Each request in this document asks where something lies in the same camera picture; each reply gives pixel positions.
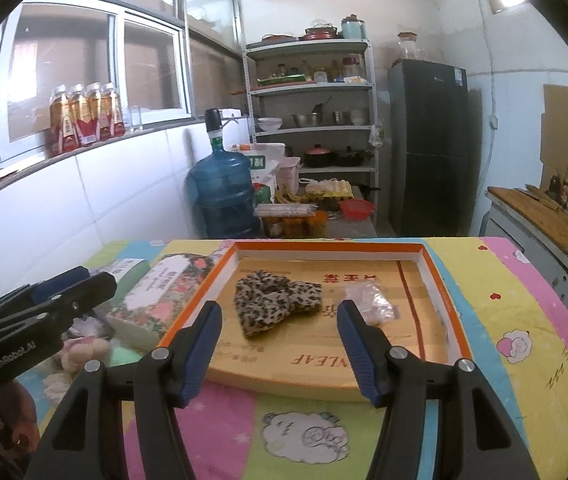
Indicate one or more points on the egg tray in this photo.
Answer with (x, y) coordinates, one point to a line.
(329, 189)

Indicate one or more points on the grey metal shelf rack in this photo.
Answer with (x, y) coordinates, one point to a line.
(371, 90)

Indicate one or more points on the red pot with glass lid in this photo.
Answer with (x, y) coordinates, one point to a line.
(320, 30)

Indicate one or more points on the black water pump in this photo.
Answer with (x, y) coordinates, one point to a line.
(213, 122)

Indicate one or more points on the steel bowl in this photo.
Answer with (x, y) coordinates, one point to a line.
(306, 120)

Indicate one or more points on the kitchen counter cabinet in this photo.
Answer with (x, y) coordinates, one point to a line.
(529, 255)

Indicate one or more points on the sliding window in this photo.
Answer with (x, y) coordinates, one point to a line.
(89, 75)

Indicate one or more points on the green tray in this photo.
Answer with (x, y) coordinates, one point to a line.
(284, 79)

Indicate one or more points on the red plastic colander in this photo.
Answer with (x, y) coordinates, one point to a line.
(356, 209)

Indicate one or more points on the shrink-wrapped drink bottle pack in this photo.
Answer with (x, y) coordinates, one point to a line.
(84, 120)

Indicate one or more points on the flat red pan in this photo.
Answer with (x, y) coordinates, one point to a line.
(279, 38)

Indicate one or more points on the cartoon printed blanket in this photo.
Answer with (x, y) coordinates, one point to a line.
(509, 320)

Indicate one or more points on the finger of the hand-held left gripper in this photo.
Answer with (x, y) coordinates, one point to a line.
(84, 295)
(59, 282)

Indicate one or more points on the bananas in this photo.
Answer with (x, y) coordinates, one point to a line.
(289, 195)

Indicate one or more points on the blue water jug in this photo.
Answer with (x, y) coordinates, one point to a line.
(221, 190)

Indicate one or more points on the black pot with red lid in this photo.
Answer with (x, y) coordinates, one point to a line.
(318, 156)

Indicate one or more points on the teal canister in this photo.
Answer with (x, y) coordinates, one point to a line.
(354, 27)

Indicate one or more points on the dark grey fridge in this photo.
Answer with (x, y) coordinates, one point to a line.
(429, 150)

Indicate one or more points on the dark sauce bottle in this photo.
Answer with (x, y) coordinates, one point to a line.
(554, 192)

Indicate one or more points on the floral tissue pack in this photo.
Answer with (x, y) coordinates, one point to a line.
(164, 290)

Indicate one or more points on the box of orange jars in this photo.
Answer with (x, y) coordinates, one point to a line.
(289, 220)

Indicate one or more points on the clear drinking glass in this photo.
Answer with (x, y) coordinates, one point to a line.
(136, 120)

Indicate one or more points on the green white tissue box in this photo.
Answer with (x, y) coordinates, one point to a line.
(129, 270)

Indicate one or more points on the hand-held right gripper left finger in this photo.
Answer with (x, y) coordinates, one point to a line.
(203, 355)

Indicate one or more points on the wall socket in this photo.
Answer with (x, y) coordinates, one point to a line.
(495, 122)

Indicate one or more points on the glass jar with cork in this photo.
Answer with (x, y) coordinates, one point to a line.
(409, 47)

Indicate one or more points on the purple cloth toy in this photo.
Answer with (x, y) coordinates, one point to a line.
(86, 327)

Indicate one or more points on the pink plush toy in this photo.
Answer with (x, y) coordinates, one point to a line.
(86, 355)

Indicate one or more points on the leopard print scrunchie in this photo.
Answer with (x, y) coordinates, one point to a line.
(259, 310)
(306, 297)

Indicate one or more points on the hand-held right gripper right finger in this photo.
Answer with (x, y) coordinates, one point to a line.
(359, 355)

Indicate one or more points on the orange-rimmed cardboard box tray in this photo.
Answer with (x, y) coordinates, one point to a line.
(294, 355)

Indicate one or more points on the white bowl stack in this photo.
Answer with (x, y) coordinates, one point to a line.
(270, 124)

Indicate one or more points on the green round powder puff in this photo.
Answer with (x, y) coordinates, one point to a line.
(126, 357)

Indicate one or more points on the white sack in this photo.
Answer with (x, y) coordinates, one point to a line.
(259, 165)

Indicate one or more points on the clear plastic bag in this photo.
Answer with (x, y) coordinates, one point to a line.
(369, 300)

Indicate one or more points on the jar with red lid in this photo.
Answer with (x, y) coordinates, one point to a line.
(351, 67)

